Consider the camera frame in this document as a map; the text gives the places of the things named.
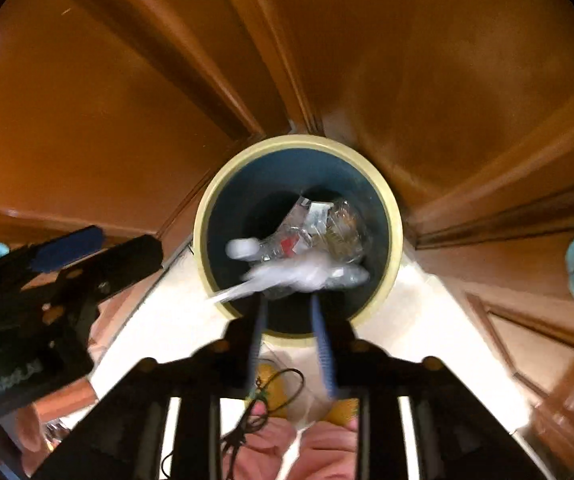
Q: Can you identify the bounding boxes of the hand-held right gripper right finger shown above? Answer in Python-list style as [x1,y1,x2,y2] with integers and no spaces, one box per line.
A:
[309,295,543,480]

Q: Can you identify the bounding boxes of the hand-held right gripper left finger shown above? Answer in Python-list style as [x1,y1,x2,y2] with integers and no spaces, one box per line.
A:
[32,299,271,480]

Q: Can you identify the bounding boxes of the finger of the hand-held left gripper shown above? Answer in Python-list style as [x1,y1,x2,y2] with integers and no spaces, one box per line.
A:
[0,225,106,281]
[57,234,164,311]

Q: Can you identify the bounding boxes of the white plastic bag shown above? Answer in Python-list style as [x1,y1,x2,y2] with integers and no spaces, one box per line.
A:
[207,252,370,306]

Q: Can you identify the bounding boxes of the clear plastic container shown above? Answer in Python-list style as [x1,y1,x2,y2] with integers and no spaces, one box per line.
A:
[262,197,368,266]

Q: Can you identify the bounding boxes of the round cream-rimmed trash bin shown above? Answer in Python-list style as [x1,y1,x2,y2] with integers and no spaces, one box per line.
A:
[193,134,404,348]

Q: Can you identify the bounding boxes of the person's left hand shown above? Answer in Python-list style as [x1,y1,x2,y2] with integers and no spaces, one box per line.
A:
[14,379,98,477]

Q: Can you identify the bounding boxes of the black cable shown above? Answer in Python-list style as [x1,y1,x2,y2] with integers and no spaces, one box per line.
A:
[162,367,306,471]

